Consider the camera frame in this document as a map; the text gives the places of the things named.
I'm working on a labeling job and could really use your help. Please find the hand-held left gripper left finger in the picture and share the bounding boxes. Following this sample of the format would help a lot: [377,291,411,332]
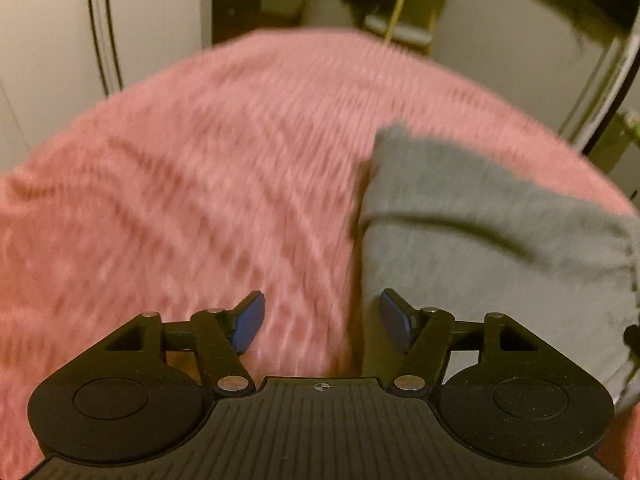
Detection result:
[102,290,266,396]

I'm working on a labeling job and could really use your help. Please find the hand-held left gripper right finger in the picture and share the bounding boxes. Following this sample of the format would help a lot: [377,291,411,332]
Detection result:
[378,288,543,396]

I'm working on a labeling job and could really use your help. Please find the grey pants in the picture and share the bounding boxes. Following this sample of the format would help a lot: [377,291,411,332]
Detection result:
[357,125,640,403]

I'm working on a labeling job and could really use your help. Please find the pink blanket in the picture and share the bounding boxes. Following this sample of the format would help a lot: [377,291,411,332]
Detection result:
[0,27,640,480]

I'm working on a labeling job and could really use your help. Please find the metal rack frame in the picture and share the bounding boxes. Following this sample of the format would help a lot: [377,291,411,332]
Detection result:
[557,7,640,171]

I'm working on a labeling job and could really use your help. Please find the dark door frame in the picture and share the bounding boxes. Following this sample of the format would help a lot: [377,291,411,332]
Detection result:
[211,0,267,47]

